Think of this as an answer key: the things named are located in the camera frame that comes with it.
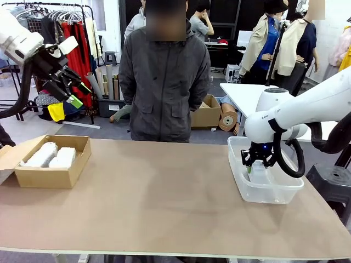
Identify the short bubble-wrapped clock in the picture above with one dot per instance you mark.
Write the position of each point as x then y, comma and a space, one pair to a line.
63, 157

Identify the person in light hoodie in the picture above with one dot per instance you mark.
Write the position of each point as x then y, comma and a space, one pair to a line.
134, 24

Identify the white monitor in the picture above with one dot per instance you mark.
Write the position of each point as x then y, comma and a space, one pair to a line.
244, 38

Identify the person in gray jacket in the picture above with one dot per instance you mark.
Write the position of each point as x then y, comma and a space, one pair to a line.
161, 90

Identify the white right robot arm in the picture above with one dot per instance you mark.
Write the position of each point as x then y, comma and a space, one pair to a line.
301, 109

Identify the tall gray cardboard tube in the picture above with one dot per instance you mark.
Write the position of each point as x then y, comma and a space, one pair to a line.
109, 82

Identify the mannequin cream jacket navy top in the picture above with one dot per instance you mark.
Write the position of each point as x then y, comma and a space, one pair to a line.
299, 49

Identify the clear plastic container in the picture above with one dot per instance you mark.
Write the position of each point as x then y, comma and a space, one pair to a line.
274, 195

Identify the black clothes rack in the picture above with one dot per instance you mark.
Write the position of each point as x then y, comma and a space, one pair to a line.
68, 5

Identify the black plastic stool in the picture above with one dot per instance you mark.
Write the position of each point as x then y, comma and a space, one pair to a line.
331, 186

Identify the red dress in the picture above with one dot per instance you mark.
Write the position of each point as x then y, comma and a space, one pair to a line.
82, 65

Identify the white computer case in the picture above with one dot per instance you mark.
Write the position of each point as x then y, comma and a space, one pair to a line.
233, 72

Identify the large brown cardboard box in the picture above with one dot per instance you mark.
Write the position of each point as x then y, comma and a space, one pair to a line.
205, 116

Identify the beige paper roll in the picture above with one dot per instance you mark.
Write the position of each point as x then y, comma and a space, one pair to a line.
102, 82

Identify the brown kraft paper roll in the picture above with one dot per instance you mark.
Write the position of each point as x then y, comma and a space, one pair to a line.
228, 119

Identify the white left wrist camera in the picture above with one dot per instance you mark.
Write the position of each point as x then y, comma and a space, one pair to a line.
68, 45

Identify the white table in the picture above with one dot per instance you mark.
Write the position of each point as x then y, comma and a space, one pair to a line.
241, 96

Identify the small red object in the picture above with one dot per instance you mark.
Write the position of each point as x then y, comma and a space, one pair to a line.
223, 41

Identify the mannequin pink top yellow cloth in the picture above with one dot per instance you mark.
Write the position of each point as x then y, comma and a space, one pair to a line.
338, 46

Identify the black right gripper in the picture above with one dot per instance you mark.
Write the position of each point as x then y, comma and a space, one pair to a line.
260, 149

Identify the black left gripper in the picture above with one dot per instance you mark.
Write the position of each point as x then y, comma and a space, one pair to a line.
49, 63

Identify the dark storage bin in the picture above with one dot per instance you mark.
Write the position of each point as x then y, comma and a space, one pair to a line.
108, 108

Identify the dark checkered dress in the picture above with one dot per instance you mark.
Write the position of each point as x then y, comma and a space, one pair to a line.
34, 26

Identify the cream hanging garment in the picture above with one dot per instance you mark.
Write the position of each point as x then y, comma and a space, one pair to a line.
91, 38

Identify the open brown cardboard box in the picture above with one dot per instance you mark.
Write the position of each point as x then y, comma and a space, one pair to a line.
55, 178

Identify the long bubble-wrapped clock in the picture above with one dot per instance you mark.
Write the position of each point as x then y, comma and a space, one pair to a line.
41, 156

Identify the black hanging garment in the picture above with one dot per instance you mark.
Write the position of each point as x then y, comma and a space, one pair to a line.
50, 33

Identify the black tripod pole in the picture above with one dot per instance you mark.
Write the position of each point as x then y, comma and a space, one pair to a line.
277, 54

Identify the white digital clock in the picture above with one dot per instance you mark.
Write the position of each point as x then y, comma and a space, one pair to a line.
259, 172

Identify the mannequin beige coat blue shirt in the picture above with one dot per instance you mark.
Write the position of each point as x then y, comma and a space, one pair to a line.
263, 41

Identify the silver metal bar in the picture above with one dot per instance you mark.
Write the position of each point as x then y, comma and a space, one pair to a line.
82, 124

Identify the slanted gray cardboard tube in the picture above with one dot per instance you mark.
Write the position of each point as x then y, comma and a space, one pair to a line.
94, 86

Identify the brown cardboard tube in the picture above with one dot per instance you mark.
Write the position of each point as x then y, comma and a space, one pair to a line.
116, 87

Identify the person in gray t-shirt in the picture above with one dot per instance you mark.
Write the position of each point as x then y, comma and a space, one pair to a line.
200, 26

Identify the gray plastic stool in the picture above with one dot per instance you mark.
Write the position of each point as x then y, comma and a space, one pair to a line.
111, 57

